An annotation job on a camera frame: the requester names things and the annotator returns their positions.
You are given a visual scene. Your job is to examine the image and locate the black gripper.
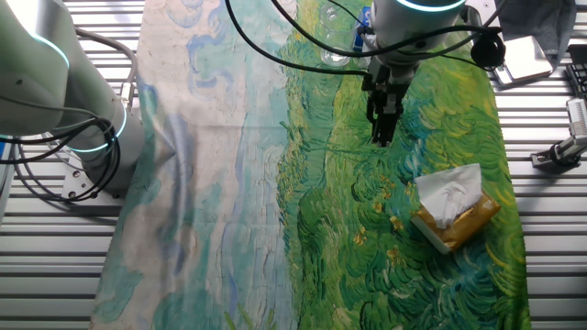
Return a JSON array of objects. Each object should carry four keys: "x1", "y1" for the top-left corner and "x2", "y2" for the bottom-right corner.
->
[{"x1": 361, "y1": 63, "x2": 413, "y2": 149}]

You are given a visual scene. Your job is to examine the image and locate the clear plastic cup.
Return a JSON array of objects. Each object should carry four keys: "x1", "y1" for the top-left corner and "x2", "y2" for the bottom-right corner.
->
[{"x1": 317, "y1": 0, "x2": 357, "y2": 69}]

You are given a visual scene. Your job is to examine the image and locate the white tissue sheet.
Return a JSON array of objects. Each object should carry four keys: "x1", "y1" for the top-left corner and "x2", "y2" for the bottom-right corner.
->
[{"x1": 415, "y1": 163, "x2": 483, "y2": 229}]

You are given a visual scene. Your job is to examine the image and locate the blue tissue pack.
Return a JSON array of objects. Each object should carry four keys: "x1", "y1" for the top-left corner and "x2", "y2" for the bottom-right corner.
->
[{"x1": 351, "y1": 5, "x2": 373, "y2": 51}]

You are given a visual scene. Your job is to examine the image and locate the yellow tissue pack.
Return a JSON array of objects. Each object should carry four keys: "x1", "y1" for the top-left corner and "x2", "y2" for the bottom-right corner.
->
[{"x1": 410, "y1": 190, "x2": 503, "y2": 256}]

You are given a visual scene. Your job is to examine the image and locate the silver flat device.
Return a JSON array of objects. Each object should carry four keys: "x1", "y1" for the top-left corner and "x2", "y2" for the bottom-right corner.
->
[{"x1": 493, "y1": 35, "x2": 555, "y2": 87}]

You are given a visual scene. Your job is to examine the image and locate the painted landscape tablecloth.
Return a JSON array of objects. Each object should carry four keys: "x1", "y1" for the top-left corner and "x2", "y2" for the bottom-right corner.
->
[{"x1": 89, "y1": 0, "x2": 533, "y2": 330}]

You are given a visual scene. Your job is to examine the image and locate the grey cloth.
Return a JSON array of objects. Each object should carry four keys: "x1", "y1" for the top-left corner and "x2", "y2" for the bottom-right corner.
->
[{"x1": 494, "y1": 0, "x2": 578, "y2": 70}]

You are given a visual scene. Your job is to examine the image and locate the black keyboard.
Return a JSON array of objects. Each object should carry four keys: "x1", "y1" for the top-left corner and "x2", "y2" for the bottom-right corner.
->
[{"x1": 564, "y1": 44, "x2": 587, "y2": 100}]

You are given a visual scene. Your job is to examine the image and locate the black coiled cable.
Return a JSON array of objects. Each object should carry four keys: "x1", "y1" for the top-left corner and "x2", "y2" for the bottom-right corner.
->
[{"x1": 270, "y1": 0, "x2": 508, "y2": 71}]

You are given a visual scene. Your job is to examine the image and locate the long black cable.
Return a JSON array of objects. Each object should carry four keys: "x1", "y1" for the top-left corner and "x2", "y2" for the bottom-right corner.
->
[{"x1": 223, "y1": 0, "x2": 371, "y2": 77}]

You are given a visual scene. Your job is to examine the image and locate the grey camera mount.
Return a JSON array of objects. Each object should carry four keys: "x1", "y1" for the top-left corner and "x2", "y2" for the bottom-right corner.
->
[{"x1": 530, "y1": 135, "x2": 587, "y2": 174}]

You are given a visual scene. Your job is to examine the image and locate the white camera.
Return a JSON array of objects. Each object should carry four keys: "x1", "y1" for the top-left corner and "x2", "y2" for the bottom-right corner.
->
[{"x1": 566, "y1": 97, "x2": 587, "y2": 138}]

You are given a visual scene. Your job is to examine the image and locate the grey cable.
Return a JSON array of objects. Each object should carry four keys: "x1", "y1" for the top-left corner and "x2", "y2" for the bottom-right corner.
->
[{"x1": 72, "y1": 27, "x2": 138, "y2": 111}]

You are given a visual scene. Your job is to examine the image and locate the black cable bundle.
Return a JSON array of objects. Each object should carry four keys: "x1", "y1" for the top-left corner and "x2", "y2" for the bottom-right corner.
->
[{"x1": 0, "y1": 93, "x2": 123, "y2": 203}]

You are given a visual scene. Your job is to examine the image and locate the metal base plate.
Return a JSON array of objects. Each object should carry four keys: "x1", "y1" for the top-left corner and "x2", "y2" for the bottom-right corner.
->
[{"x1": 61, "y1": 162, "x2": 127, "y2": 203}]

